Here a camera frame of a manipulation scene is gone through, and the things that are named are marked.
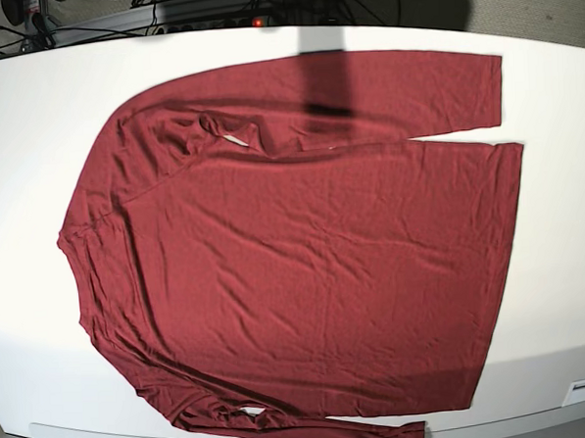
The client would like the dark red long-sleeve shirt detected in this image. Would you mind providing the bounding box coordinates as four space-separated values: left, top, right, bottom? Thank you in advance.
57 51 523 438

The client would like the black power strip red switch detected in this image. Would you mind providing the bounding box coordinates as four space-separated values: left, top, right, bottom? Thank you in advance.
153 17 267 35

